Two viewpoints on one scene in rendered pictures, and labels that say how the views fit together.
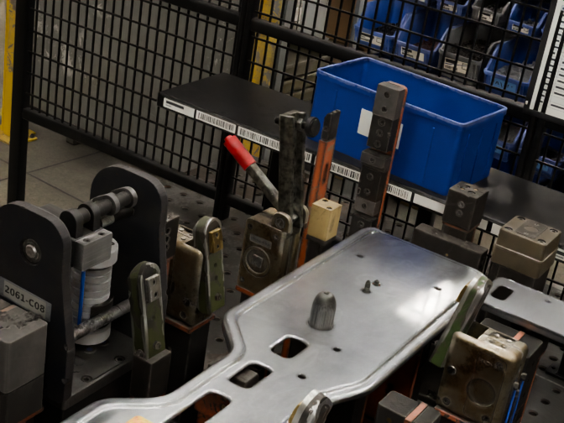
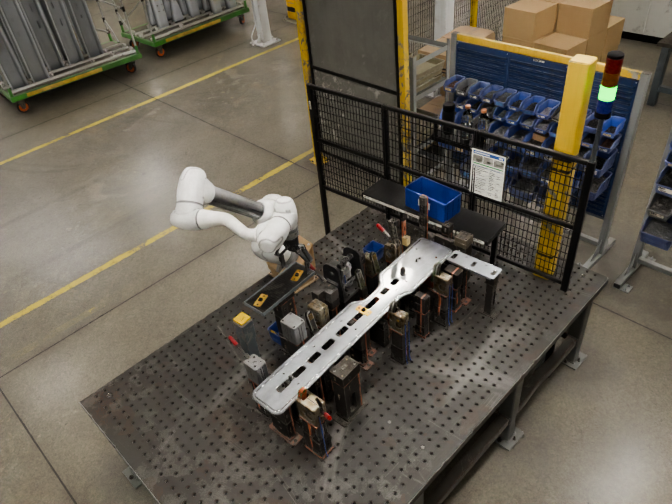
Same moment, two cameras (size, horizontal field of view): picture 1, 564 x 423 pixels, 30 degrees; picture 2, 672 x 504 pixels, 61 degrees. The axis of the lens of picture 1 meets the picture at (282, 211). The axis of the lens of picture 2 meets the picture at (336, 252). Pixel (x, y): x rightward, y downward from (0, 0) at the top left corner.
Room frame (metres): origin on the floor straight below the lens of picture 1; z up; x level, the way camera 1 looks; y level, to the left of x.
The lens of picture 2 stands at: (-1.09, -0.37, 3.06)
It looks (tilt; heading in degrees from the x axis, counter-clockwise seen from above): 39 degrees down; 16
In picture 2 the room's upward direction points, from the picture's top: 7 degrees counter-clockwise
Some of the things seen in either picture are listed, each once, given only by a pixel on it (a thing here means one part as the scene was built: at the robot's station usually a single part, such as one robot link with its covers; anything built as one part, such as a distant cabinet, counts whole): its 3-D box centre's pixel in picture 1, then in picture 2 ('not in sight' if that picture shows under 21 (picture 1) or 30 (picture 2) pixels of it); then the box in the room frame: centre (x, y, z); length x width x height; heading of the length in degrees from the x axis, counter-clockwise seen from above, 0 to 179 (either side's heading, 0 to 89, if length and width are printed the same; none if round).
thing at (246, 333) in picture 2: not in sight; (251, 351); (0.63, 0.62, 0.92); 0.08 x 0.08 x 0.44; 61
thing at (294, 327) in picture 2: not in sight; (297, 348); (0.69, 0.40, 0.90); 0.13 x 0.10 x 0.41; 61
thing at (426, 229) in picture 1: (431, 317); (443, 257); (1.53, -0.27, 0.85); 0.12 x 0.03 x 0.30; 61
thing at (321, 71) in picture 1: (404, 122); (432, 199); (1.78, -0.19, 1.09); 0.30 x 0.17 x 0.13; 56
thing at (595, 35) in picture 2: not in sight; (561, 46); (5.75, -1.35, 0.52); 1.20 x 0.80 x 1.05; 144
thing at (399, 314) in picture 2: not in sight; (399, 335); (0.87, -0.09, 0.87); 0.12 x 0.09 x 0.35; 61
